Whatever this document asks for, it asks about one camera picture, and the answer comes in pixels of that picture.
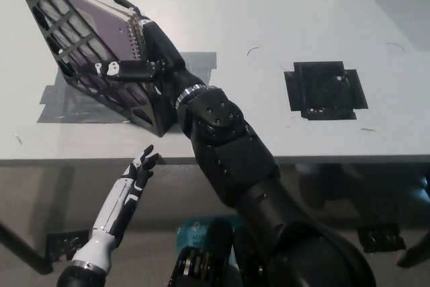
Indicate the black tape patch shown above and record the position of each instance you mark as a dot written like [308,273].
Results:
[324,90]

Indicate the black robot torso blocks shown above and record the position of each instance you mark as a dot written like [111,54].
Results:
[201,263]

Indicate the teal robot torso label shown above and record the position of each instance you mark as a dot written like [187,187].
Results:
[191,233]

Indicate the dark blue rounded object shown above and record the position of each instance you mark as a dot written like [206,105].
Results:
[424,196]

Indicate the grey tape patch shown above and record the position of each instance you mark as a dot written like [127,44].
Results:
[198,60]

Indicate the thin black table leg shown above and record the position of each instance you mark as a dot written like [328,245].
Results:
[416,246]

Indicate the thick black table leg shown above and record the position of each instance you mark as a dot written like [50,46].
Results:
[23,250]

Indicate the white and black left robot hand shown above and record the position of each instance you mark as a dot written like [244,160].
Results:
[134,183]

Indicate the black lattice file shelf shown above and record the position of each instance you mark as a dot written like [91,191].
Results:
[163,115]

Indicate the purple spiral notebook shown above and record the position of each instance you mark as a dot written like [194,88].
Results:
[100,21]

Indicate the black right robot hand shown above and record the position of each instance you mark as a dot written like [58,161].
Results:
[164,62]

